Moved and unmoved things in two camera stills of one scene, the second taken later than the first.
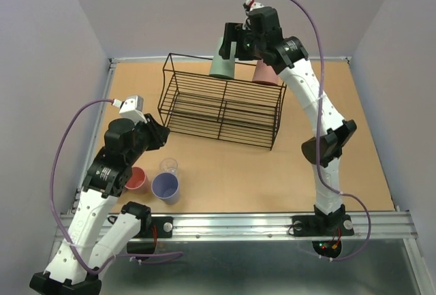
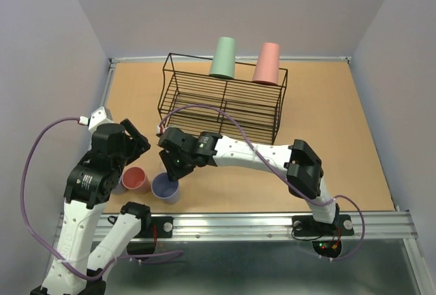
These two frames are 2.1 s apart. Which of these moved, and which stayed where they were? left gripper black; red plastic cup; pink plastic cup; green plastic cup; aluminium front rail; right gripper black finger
Moved: right gripper black finger; left gripper black
Stayed: aluminium front rail; pink plastic cup; green plastic cup; red plastic cup
